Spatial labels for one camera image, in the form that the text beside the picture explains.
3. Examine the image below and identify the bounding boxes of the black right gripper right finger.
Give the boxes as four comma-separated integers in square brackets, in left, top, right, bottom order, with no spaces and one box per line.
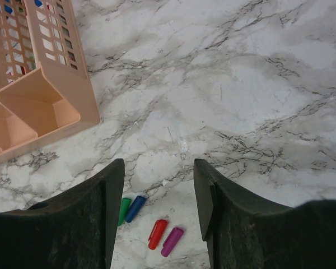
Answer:
[193,159,336,268]

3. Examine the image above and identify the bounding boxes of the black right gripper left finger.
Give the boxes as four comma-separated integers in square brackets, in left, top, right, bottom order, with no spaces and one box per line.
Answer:
[0,159,125,268]

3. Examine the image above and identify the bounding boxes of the green pen cap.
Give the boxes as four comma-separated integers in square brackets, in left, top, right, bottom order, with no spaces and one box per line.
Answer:
[118,197,132,226]

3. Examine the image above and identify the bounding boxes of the blue pen cap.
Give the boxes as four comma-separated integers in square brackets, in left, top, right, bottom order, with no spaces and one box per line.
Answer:
[125,196,147,223]

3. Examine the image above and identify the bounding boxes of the magenta pen cap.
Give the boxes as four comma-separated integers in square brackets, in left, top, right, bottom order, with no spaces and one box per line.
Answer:
[161,226,185,257]

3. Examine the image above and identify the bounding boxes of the red pen cap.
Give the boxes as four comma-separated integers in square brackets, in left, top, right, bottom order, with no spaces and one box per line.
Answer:
[148,219,169,250]

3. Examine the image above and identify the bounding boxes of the peach plastic desk organizer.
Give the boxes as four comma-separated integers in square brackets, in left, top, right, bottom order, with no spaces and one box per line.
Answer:
[0,1,100,163]

